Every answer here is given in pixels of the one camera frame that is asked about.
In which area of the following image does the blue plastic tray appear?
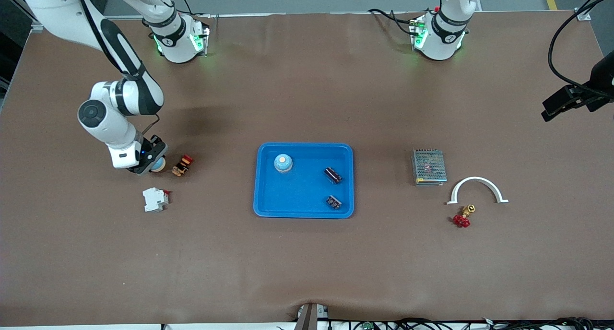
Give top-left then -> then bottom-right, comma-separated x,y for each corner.
253,142 -> 354,219

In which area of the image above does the white circuit breaker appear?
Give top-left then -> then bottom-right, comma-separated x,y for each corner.
142,187 -> 170,212

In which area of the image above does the white arch pipe clamp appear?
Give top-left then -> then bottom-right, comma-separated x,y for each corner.
446,177 -> 509,205

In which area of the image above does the metal mesh power supply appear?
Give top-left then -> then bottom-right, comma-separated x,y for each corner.
412,148 -> 448,187

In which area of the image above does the silver table edge strip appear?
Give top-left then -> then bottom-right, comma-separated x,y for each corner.
103,11 -> 576,21

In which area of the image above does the red orange push button switch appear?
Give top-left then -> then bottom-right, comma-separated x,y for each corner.
172,154 -> 195,177

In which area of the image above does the black right arm base cable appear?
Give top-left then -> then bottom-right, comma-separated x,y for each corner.
163,0 -> 212,19

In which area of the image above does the black arm base cable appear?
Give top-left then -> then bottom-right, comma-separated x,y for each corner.
368,8 -> 418,35
163,0 -> 212,19

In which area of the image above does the brass valve red handle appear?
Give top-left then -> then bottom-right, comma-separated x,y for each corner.
453,204 -> 476,228

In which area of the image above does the black left arm base cable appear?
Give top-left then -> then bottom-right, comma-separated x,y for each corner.
368,8 -> 418,35

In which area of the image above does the black cable bundle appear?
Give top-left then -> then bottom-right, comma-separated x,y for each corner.
331,317 -> 614,330

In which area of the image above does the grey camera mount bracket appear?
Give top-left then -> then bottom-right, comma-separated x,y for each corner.
294,302 -> 330,330

